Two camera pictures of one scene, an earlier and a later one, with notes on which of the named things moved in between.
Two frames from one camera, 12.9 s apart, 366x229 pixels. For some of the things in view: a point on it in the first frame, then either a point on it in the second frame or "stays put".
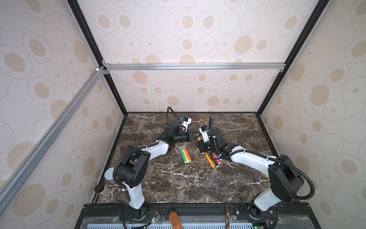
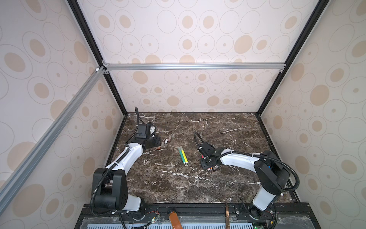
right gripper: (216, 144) to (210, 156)
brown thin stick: (227, 216) stays put
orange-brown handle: (175, 221) stays put
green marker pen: (182, 154) stays put
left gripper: (189, 135) to (157, 141)
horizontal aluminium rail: (275, 66) stays put
